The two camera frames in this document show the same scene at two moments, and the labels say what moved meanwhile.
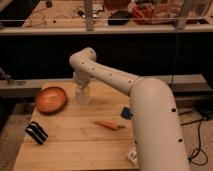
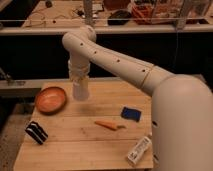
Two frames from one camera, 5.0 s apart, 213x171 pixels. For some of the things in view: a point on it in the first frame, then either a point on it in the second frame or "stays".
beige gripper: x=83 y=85 → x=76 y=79
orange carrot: x=110 y=124 stays
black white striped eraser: x=36 y=132 stays
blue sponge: x=126 y=113 stays
